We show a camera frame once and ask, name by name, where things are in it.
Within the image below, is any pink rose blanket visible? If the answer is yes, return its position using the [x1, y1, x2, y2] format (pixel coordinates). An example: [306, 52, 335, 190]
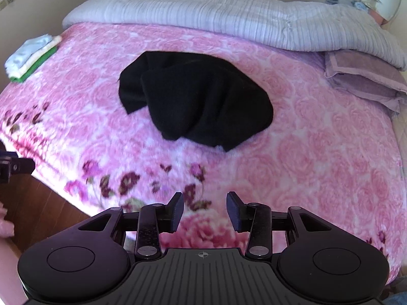
[1, 23, 406, 278]

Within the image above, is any black sweater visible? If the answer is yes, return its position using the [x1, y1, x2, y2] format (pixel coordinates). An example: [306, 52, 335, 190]
[119, 51, 274, 151]

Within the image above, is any folded green garment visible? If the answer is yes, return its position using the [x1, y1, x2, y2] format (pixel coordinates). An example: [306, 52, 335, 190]
[9, 46, 58, 83]

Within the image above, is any lavender striped duvet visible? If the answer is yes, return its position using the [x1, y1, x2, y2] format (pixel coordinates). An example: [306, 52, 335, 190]
[62, 0, 406, 71]

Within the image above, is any folded lilac towel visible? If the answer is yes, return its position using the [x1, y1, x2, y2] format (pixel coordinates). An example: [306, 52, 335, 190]
[324, 50, 406, 113]

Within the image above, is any folded light blue garment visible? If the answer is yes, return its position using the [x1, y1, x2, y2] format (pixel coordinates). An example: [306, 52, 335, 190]
[4, 34, 52, 72]

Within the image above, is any left hand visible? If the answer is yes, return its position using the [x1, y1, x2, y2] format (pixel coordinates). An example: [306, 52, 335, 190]
[0, 202, 14, 238]

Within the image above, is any folded white garment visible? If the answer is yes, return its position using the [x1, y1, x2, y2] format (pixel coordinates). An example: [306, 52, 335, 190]
[6, 36, 62, 78]

